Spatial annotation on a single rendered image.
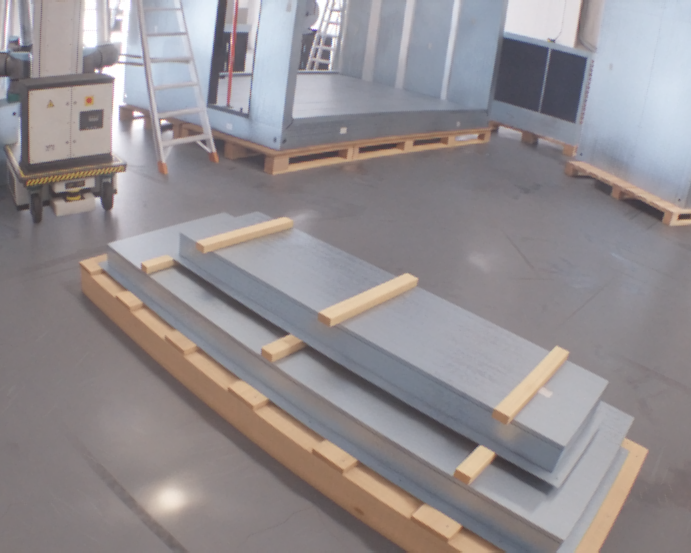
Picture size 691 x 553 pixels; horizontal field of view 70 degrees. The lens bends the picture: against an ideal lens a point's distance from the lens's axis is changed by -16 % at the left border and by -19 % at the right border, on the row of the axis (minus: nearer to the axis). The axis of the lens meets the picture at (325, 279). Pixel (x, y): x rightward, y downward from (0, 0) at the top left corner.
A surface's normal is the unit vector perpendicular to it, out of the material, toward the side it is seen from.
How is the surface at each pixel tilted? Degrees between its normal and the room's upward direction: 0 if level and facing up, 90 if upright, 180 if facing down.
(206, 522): 0
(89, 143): 90
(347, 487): 90
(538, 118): 90
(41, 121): 90
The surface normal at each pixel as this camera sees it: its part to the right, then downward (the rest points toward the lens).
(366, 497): -0.67, 0.26
